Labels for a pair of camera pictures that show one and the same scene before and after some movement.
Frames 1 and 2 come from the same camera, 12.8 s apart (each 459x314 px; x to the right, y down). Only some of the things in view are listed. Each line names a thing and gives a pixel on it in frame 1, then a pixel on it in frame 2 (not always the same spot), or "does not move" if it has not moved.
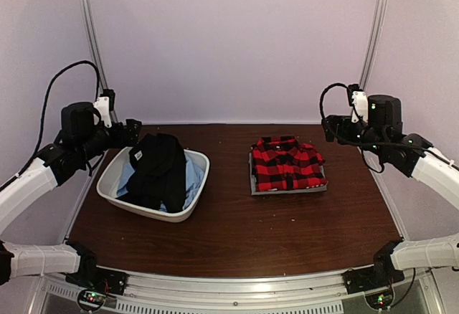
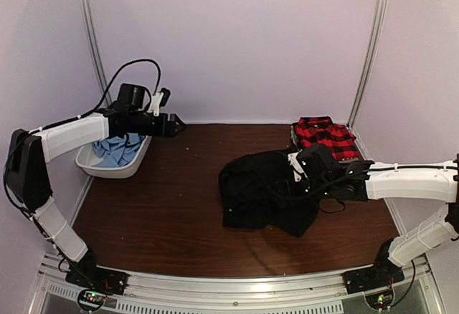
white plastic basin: [107, 183] -> [87, 157]
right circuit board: [380, 301] does not move
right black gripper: [331, 131] -> [280, 188]
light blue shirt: [194, 178] -> [117, 150]
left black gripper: [130, 135] -> [168, 130]
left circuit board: [91, 300] does not move
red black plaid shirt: [283, 163] -> [321, 130]
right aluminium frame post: [376, 29] does not move
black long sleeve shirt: [158, 174] -> [260, 191]
